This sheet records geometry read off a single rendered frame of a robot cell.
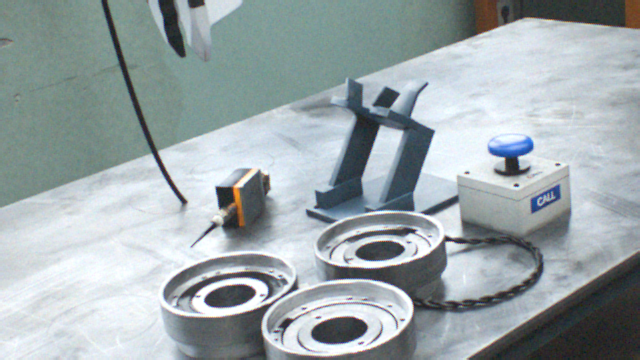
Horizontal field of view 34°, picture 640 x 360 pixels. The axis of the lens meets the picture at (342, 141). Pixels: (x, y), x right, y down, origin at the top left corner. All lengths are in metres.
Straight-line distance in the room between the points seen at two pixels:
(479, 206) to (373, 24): 2.10
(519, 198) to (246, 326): 0.27
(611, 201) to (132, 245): 0.44
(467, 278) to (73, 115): 1.74
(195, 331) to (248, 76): 2.00
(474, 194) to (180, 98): 1.76
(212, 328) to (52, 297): 0.22
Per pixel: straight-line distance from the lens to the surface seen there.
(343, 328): 0.77
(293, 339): 0.74
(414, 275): 0.81
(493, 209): 0.93
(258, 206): 1.02
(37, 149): 2.48
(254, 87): 2.76
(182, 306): 0.81
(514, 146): 0.92
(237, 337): 0.77
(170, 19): 0.99
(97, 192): 1.17
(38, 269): 1.01
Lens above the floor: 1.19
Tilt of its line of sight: 19 degrees down
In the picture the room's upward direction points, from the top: 7 degrees counter-clockwise
